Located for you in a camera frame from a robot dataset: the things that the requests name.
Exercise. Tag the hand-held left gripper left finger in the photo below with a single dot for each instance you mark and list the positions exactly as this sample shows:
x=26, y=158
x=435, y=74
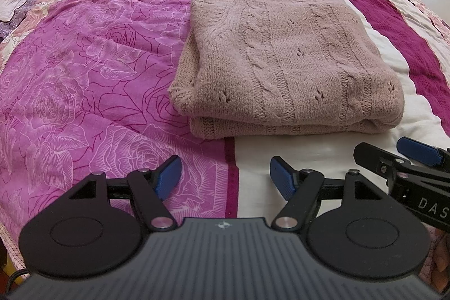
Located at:
x=169, y=177

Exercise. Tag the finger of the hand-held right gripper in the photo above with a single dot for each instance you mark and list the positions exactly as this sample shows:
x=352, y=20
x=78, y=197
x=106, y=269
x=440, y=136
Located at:
x=372, y=154
x=418, y=149

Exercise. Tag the magenta floral bedspread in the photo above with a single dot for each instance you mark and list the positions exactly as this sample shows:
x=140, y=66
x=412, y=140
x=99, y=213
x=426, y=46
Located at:
x=105, y=75

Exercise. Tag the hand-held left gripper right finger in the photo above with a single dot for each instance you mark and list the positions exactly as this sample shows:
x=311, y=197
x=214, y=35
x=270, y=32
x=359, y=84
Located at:
x=281, y=177

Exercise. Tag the pink knit sweater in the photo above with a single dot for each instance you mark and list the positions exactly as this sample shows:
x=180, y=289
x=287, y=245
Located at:
x=281, y=57

